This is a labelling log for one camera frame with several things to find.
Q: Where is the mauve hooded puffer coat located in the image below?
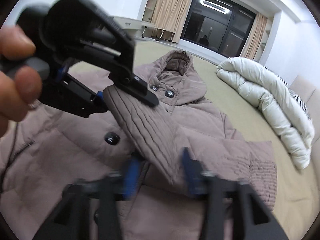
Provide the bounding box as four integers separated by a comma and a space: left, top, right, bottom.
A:
1, 50, 277, 239

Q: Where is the person's left hand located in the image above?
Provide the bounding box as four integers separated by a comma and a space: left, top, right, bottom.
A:
1, 25, 42, 136

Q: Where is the beige left curtain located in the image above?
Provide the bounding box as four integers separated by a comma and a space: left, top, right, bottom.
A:
151, 0, 192, 43

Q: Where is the beige curtain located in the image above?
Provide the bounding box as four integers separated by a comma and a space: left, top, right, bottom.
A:
151, 0, 192, 43
240, 13, 267, 60

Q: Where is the beige bed sheet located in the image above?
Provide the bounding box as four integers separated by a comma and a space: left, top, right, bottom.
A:
120, 41, 319, 239

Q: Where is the dark large window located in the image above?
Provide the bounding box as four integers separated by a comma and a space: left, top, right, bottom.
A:
181, 0, 256, 57

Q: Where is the white folded duvet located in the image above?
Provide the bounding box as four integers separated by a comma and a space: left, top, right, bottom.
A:
217, 57, 315, 170

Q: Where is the beige right curtain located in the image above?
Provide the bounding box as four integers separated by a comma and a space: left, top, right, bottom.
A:
240, 13, 267, 60

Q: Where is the zebra print pillow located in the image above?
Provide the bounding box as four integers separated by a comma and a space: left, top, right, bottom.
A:
264, 66, 311, 120

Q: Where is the beige upholstered headboard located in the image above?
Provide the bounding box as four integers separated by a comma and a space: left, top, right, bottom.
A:
290, 75, 320, 157

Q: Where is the white wall-mounted desk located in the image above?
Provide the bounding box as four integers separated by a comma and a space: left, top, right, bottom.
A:
113, 16, 155, 38

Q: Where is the metal frame chair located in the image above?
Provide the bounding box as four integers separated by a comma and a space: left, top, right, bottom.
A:
142, 27, 175, 42

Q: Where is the white left wall shelf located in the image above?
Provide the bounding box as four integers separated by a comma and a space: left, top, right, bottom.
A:
142, 0, 157, 22

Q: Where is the white wall shelf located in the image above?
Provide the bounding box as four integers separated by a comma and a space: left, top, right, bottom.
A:
142, 0, 157, 22
258, 18, 273, 54

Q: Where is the white right wall shelf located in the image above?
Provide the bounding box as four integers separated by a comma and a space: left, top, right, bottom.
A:
258, 18, 273, 54

